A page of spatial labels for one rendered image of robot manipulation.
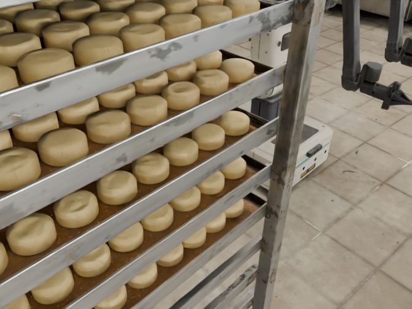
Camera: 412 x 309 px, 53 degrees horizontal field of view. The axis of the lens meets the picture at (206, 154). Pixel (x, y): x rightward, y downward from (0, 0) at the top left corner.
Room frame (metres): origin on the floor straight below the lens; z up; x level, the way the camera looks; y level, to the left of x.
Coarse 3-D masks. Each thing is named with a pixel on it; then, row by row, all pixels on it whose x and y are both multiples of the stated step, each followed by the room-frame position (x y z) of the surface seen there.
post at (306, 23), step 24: (312, 0) 0.55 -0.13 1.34; (312, 24) 0.55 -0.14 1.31; (288, 48) 0.57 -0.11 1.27; (312, 48) 0.56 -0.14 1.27; (288, 72) 0.56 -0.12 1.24; (312, 72) 0.57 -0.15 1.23; (288, 96) 0.56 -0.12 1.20; (288, 120) 0.56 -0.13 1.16; (288, 144) 0.55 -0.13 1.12; (288, 168) 0.55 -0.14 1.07; (288, 192) 0.56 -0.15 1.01; (264, 240) 0.56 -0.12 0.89; (264, 264) 0.56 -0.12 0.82; (264, 288) 0.55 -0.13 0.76
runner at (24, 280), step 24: (240, 144) 0.50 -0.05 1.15; (192, 168) 0.43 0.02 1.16; (216, 168) 0.46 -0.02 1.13; (168, 192) 0.40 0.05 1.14; (120, 216) 0.34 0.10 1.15; (144, 216) 0.37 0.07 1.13; (72, 240) 0.30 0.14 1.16; (96, 240) 0.32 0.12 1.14; (48, 264) 0.28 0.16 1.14; (0, 288) 0.24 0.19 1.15; (24, 288) 0.26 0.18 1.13
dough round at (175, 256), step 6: (180, 246) 0.46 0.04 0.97; (174, 252) 0.45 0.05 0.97; (180, 252) 0.45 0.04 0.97; (162, 258) 0.44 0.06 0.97; (168, 258) 0.44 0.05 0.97; (174, 258) 0.44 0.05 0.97; (180, 258) 0.45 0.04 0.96; (162, 264) 0.44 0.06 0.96; (168, 264) 0.44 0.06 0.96; (174, 264) 0.44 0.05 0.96
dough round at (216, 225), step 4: (220, 216) 0.54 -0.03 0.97; (224, 216) 0.54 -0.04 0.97; (212, 220) 0.53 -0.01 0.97; (216, 220) 0.53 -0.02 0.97; (220, 220) 0.53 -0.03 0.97; (224, 220) 0.53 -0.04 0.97; (208, 224) 0.52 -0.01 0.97; (212, 224) 0.52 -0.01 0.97; (216, 224) 0.52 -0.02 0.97; (220, 224) 0.52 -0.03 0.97; (224, 224) 0.53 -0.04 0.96; (208, 228) 0.51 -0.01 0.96; (212, 228) 0.51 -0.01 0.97; (216, 228) 0.52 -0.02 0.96; (220, 228) 0.52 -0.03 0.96; (208, 232) 0.51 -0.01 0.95; (212, 232) 0.51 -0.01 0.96
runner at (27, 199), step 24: (216, 96) 0.46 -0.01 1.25; (240, 96) 0.50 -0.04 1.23; (168, 120) 0.40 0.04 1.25; (192, 120) 0.43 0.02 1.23; (120, 144) 0.35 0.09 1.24; (144, 144) 0.38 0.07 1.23; (72, 168) 0.31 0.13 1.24; (96, 168) 0.33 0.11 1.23; (24, 192) 0.28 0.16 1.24; (48, 192) 0.29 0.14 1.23; (72, 192) 0.31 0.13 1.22; (0, 216) 0.26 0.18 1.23; (24, 216) 0.27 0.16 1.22
